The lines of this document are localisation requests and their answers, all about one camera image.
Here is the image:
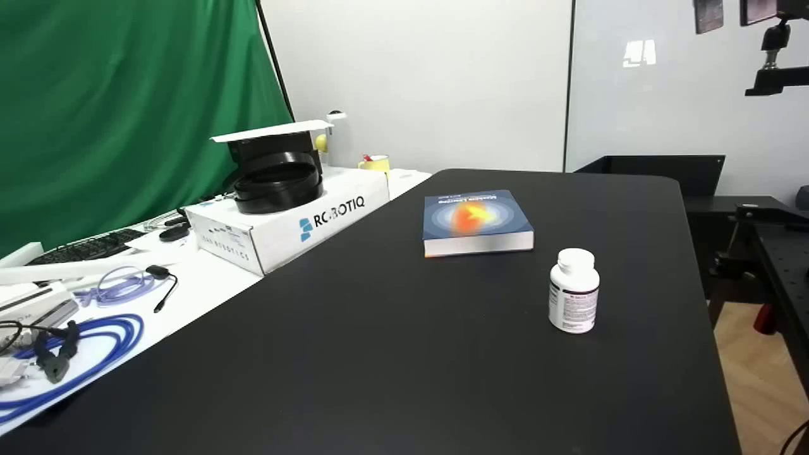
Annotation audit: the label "white Robotiq cardboard box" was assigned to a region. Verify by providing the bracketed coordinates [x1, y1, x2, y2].
[185, 166, 390, 276]

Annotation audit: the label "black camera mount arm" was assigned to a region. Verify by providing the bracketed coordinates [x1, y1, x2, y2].
[747, 19, 809, 95]

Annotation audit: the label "black keyboard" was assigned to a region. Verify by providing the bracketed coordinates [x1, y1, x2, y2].
[32, 228, 141, 266]

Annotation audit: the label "light blue coiled cable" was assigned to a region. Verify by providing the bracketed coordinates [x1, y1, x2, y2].
[73, 266, 164, 308]

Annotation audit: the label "black cable with plug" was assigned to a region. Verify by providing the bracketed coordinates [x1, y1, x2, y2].
[145, 262, 183, 316]

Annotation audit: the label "blue book with orange cover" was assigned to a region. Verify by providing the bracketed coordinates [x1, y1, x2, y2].
[423, 190, 533, 258]

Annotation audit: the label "black graduation cap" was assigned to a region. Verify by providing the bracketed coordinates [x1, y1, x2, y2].
[216, 118, 332, 215]

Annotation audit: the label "green backdrop screen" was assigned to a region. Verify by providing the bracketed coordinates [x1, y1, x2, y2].
[0, 0, 290, 253]

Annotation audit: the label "white pill bottle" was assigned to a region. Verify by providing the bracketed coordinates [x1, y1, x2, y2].
[549, 248, 599, 333]

